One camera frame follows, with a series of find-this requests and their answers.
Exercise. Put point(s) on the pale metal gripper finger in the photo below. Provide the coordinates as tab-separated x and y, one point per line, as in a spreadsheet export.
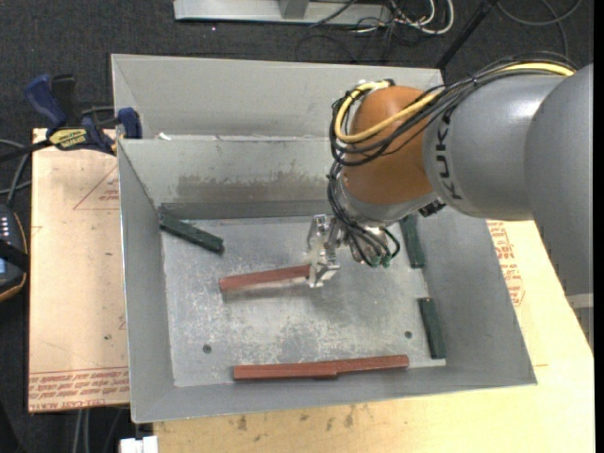
313	272
331	267

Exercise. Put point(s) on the red-brown block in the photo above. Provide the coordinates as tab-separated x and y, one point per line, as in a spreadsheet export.
264	279
321	367

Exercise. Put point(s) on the grey metal bin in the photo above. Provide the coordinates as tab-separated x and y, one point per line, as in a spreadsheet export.
283	328

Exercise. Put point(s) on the dark green flat block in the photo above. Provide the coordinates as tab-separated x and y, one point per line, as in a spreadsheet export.
433	328
413	243
191	235

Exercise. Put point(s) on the brown cardboard board, red print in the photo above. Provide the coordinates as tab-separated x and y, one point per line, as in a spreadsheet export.
75	262

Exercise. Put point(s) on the black cylinder on white bracket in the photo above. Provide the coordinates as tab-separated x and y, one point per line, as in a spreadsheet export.
431	208

